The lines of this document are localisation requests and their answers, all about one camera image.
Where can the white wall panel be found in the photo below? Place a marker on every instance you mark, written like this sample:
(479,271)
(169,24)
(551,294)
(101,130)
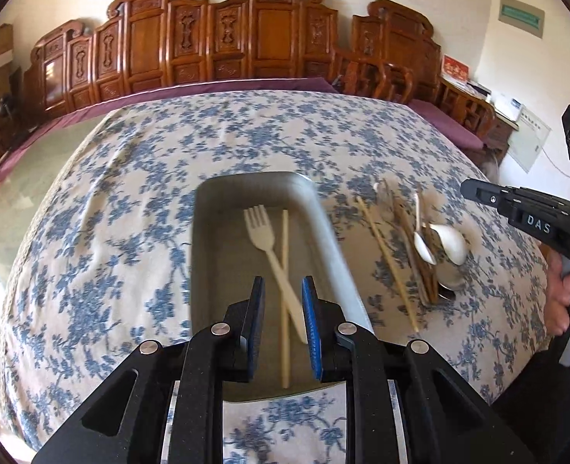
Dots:
(528,140)

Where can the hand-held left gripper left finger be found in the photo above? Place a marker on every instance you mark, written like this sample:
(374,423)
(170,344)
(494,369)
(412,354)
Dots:
(258,319)

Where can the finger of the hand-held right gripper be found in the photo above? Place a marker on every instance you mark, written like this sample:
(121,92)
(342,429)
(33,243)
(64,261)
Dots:
(483,192)

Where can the purple cloth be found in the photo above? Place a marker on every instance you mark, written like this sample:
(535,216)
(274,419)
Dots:
(120,104)

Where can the person's right hand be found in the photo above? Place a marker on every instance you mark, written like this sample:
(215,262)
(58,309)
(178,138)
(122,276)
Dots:
(557,295)

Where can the person's dark clothing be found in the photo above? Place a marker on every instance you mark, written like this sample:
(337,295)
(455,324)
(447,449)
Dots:
(545,415)

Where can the large white plastic spoon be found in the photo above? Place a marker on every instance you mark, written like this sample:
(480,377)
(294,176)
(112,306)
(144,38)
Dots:
(453,247)

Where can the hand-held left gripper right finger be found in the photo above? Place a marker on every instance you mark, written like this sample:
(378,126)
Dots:
(311,319)

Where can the small carved wooden headboard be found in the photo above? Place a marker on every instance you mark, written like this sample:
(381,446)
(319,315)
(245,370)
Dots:
(55,77)

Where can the wide carved wooden headboard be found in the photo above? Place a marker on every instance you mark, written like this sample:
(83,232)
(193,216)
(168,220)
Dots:
(217,34)

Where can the brown wooden chopstick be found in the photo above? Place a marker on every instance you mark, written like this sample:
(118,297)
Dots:
(417,270)

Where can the light bamboo chopstick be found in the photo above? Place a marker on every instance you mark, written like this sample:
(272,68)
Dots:
(285,270)
(386,256)

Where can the white box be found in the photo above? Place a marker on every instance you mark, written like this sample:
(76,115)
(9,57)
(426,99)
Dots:
(507,104)

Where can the grey metal tray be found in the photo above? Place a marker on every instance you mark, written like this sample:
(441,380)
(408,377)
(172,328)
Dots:
(227,270)

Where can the red box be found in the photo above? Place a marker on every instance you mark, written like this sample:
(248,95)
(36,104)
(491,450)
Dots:
(455,68)

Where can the blue floral tablecloth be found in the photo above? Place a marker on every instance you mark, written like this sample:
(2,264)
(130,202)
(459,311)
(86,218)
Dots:
(135,212)

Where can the green wall sign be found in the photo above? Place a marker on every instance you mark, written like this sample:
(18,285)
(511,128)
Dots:
(521,15)

